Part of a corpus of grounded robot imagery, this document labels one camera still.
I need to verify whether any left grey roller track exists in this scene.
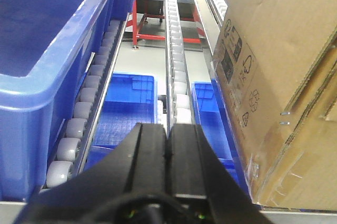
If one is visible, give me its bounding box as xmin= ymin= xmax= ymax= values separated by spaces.
xmin=37 ymin=20 xmax=128 ymax=192

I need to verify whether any brown cardboard box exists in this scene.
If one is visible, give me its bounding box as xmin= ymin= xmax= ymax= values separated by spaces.
xmin=213 ymin=0 xmax=336 ymax=211

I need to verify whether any blue bin lower left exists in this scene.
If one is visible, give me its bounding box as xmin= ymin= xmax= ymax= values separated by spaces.
xmin=84 ymin=73 xmax=157 ymax=170

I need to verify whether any large blue plastic bin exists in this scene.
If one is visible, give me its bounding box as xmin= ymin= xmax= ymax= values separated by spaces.
xmin=1 ymin=0 xmax=134 ymax=201

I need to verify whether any right white roller track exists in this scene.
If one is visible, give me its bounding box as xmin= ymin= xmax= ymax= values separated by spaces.
xmin=207 ymin=0 xmax=227 ymax=27

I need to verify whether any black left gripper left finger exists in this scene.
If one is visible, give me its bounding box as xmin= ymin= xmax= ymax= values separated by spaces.
xmin=15 ymin=123 xmax=167 ymax=223

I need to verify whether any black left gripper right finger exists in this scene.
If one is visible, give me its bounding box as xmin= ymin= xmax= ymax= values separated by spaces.
xmin=168 ymin=124 xmax=271 ymax=223

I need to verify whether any metal shelf guide rail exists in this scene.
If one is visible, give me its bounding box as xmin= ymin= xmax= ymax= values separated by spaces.
xmin=193 ymin=0 xmax=220 ymax=57

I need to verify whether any red metal frame cart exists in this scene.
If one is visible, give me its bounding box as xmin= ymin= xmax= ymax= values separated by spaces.
xmin=125 ymin=0 xmax=200 ymax=49

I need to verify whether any blue bin lower right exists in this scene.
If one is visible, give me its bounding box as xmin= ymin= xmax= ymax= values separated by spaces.
xmin=192 ymin=82 xmax=252 ymax=204

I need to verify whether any middle white roller track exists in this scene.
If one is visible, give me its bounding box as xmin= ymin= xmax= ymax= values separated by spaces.
xmin=164 ymin=0 xmax=195 ymax=131

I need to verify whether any white roller track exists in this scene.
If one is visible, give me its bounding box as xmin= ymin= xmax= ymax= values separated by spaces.
xmin=164 ymin=0 xmax=195 ymax=131
xmin=207 ymin=0 xmax=227 ymax=27

